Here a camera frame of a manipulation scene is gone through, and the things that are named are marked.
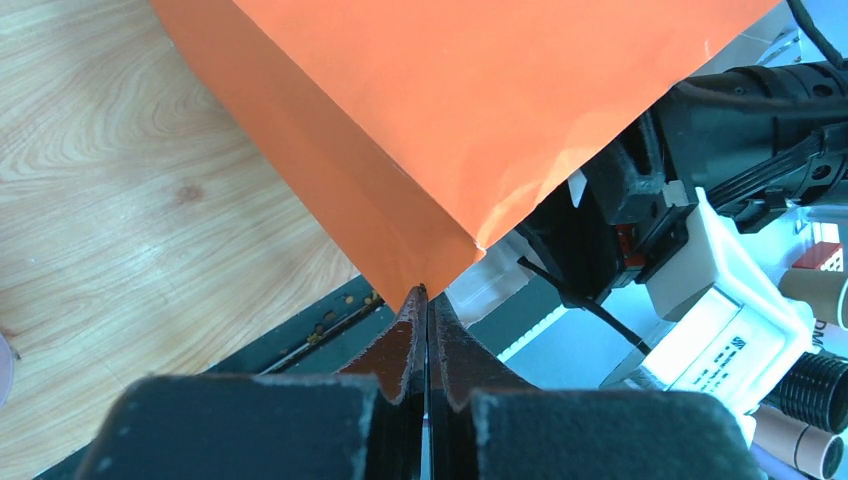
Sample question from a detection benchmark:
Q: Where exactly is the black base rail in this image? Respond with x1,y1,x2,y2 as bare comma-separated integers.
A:
47,279,580,479

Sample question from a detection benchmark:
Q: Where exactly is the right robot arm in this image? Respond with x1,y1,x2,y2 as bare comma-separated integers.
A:
517,62,847,306

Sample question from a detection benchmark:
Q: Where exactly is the orange paper takeout bag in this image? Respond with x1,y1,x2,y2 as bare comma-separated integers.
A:
153,1,773,308

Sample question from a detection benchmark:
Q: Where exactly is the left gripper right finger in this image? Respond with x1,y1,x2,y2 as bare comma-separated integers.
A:
427,293,536,479

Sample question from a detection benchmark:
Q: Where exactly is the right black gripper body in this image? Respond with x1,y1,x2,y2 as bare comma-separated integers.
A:
516,113,697,308

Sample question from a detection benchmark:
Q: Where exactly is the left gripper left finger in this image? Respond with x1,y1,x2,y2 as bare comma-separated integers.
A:
339,285,428,479

